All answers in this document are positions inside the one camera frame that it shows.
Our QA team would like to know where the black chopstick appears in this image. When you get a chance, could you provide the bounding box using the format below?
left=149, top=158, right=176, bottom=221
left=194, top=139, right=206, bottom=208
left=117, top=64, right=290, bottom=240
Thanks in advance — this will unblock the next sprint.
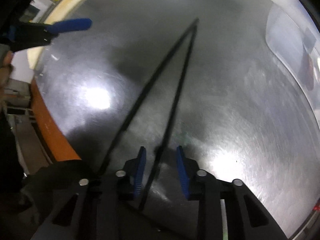
left=99, top=18, right=199, bottom=175
left=138, top=24, right=198, bottom=213

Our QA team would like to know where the person left hand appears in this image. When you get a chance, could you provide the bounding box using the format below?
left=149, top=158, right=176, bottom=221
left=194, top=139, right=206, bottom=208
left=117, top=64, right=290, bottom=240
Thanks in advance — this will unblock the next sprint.
left=0, top=51, right=14, bottom=100

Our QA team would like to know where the clear plastic storage bin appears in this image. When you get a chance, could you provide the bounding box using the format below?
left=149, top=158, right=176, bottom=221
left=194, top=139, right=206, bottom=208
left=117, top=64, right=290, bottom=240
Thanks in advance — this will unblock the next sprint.
left=265, top=0, right=319, bottom=120

